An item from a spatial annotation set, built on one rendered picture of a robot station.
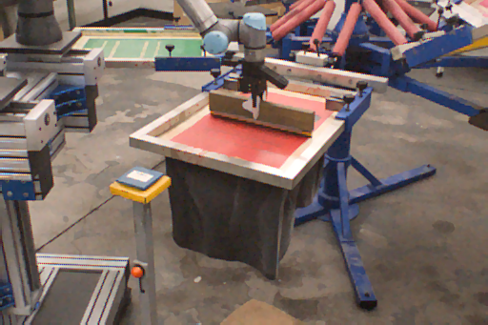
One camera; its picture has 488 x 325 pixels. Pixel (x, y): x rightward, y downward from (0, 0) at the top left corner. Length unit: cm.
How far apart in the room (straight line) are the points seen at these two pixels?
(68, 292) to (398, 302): 147
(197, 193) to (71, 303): 78
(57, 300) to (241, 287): 85
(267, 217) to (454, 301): 129
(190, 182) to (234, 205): 18
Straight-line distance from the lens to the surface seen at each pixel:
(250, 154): 186
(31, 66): 204
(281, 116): 199
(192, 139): 196
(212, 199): 195
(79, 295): 250
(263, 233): 193
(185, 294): 276
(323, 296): 278
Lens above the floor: 179
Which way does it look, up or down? 26 degrees down
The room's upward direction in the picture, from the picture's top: 1 degrees clockwise
